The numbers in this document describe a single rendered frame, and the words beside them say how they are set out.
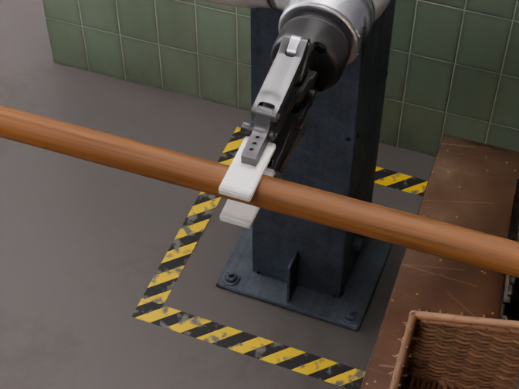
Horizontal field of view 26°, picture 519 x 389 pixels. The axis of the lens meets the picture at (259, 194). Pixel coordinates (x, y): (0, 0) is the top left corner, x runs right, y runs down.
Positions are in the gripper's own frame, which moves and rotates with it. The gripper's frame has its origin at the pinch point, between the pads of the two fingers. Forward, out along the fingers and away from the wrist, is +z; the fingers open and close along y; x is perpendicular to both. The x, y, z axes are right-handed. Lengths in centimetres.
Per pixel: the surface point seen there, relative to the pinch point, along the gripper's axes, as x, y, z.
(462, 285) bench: -19, 61, -41
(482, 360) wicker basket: -25, 52, -23
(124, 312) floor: 48, 119, -53
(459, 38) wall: -3, 82, -119
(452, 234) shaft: -19.2, -1.6, 0.8
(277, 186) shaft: -3.2, -1.5, 0.7
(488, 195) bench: -19, 61, -60
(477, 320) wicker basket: -23, 44, -23
